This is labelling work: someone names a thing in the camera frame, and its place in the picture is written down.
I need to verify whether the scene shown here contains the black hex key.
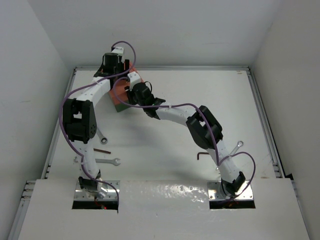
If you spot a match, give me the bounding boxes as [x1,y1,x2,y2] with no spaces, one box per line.
[196,152,209,161]

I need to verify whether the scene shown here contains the silver combination wrench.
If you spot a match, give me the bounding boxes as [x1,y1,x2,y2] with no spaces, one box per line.
[214,141,245,172]

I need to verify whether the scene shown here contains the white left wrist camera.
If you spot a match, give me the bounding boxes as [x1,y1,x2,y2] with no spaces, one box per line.
[111,46,125,57]

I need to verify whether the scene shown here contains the silver ring wrench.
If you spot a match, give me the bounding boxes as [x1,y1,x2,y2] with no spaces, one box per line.
[96,128,108,145]

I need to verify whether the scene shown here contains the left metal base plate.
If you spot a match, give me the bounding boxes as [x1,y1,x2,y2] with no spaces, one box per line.
[73,181,120,201]

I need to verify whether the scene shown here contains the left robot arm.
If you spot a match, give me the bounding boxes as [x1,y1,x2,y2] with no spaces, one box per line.
[59,47,130,198]

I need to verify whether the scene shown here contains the orange drawer cabinet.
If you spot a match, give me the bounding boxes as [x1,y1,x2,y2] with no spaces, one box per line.
[107,61,136,113]

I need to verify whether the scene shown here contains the silver open-end wrench left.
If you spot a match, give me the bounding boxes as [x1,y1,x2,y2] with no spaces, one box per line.
[73,156,121,166]

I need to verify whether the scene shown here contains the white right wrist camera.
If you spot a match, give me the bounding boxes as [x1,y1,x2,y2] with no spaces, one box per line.
[127,71,142,89]

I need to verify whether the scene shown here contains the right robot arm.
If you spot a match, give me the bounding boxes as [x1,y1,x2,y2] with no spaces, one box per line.
[124,82,246,198]

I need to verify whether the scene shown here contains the dark brown hex key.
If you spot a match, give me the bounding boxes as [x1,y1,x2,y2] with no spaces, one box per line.
[93,148,111,154]

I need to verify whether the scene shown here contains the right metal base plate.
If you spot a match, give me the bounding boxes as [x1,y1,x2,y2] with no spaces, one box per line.
[207,180,254,202]

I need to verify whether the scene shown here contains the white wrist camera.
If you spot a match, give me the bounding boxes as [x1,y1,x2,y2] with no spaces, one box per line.
[111,46,125,57]
[127,71,142,89]

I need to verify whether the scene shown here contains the metal base plate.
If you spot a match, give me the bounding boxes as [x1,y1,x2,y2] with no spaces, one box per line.
[207,180,254,202]
[73,181,120,201]

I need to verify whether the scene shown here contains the white foam front board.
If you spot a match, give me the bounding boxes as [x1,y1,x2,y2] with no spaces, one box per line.
[19,178,309,240]

